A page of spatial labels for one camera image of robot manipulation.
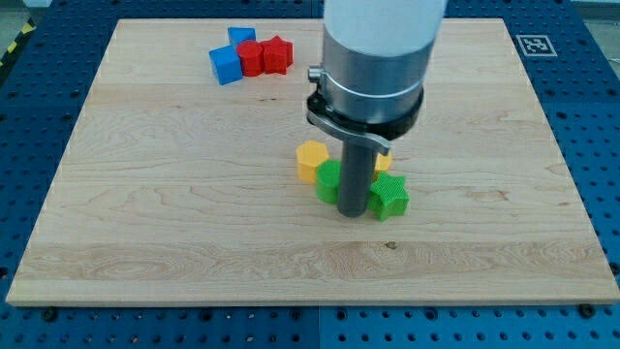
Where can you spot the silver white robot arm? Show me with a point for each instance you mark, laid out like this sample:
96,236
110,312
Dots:
374,60

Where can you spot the blue cube block front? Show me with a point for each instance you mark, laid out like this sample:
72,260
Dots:
225,65

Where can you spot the green cylinder block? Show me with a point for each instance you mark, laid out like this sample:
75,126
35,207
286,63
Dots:
328,181

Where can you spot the yellow heart block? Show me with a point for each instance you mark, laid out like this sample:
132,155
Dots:
382,164

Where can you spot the yellow hexagon block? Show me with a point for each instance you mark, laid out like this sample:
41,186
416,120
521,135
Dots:
309,156

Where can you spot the blue block rear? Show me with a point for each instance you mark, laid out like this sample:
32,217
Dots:
237,35

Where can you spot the wooden board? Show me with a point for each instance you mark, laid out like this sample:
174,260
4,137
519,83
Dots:
175,190

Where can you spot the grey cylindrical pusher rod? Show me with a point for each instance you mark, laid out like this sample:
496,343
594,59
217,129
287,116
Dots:
356,174

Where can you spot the red cylinder block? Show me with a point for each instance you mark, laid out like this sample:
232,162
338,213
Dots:
251,55

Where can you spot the white fiducial marker tag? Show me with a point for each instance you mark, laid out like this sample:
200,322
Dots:
536,46

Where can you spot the red star block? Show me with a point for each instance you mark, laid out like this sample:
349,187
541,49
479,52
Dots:
278,55

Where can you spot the green star block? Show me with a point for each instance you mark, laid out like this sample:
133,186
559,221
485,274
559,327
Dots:
388,196

